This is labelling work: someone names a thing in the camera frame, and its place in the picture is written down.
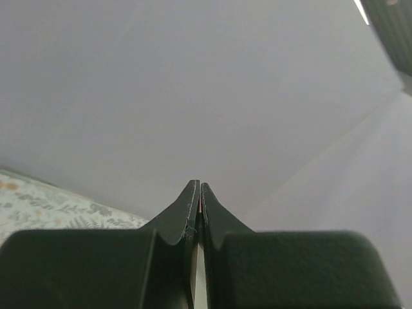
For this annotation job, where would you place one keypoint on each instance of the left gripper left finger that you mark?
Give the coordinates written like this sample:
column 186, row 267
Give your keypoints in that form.
column 150, row 267

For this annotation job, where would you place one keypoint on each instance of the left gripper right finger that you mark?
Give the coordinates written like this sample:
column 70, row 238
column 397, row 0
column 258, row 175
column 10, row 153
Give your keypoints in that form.
column 289, row 269

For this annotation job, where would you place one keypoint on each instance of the floral table cloth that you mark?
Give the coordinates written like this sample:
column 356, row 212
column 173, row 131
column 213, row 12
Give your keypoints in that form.
column 30, row 204

